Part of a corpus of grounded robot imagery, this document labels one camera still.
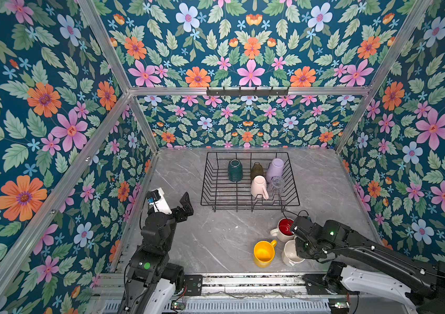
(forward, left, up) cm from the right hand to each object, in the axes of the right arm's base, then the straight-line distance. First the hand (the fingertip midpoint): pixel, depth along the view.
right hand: (297, 253), depth 74 cm
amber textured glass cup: (+44, +12, -2) cm, 46 cm away
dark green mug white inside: (+39, +24, +3) cm, 46 cm away
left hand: (+15, +43, +21) cm, 50 cm away
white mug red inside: (+8, +4, +2) cm, 9 cm away
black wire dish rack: (+39, +20, -4) cm, 44 cm away
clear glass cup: (+33, +3, -1) cm, 33 cm away
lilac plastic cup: (+38, +4, +6) cm, 38 cm away
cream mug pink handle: (+28, +13, +4) cm, 31 cm away
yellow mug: (+2, +12, -6) cm, 14 cm away
